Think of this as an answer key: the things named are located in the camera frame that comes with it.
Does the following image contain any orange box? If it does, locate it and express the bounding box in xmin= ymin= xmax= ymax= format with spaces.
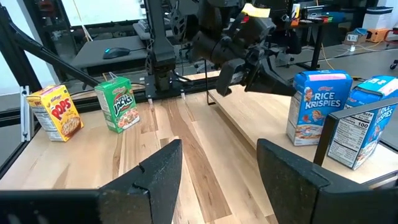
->
xmin=366 ymin=28 xmax=390 ymax=44

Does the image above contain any grey mouse desk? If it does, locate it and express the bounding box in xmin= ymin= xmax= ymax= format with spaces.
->
xmin=70 ymin=35 xmax=150 ymax=70

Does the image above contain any white container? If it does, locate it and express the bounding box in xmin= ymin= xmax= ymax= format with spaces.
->
xmin=362 ymin=6 xmax=394 ymax=30

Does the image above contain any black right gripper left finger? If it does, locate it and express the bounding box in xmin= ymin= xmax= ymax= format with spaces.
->
xmin=0 ymin=139 xmax=184 ymax=224

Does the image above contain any black-framed wooden shelf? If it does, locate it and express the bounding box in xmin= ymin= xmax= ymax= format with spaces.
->
xmin=203 ymin=58 xmax=398 ymax=190

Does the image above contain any cardboard box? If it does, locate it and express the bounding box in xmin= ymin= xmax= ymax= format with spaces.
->
xmin=343 ymin=30 xmax=368 ymax=46

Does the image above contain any yellow sticky note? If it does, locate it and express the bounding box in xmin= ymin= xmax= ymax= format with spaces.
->
xmin=241 ymin=2 xmax=271 ymax=19

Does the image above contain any black background table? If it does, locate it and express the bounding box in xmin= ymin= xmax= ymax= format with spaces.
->
xmin=292 ymin=12 xmax=368 ymax=71

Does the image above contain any black computer mouse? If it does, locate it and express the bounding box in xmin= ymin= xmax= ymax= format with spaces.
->
xmin=102 ymin=47 xmax=131 ymax=60

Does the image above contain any blue Rice Krispies box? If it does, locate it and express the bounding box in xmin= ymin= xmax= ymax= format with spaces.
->
xmin=326 ymin=75 xmax=398 ymax=171
xmin=285 ymin=70 xmax=354 ymax=147

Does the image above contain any yellow Corn Pops box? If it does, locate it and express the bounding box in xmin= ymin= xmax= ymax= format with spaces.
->
xmin=26 ymin=84 xmax=85 ymax=143

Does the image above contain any yellow cable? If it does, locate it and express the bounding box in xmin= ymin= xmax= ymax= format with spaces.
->
xmin=73 ymin=0 xmax=94 ymax=43

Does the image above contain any silver metal bracket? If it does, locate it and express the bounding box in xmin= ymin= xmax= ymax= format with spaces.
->
xmin=20 ymin=85 xmax=34 ymax=142

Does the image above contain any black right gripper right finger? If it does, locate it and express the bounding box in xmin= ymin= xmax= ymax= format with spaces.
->
xmin=257 ymin=139 xmax=398 ymax=224

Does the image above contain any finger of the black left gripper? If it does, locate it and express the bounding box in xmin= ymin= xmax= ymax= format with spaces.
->
xmin=245 ymin=57 xmax=296 ymax=96

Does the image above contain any green Apple Jacks box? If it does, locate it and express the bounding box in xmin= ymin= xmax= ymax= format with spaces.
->
xmin=95 ymin=76 xmax=141 ymax=134

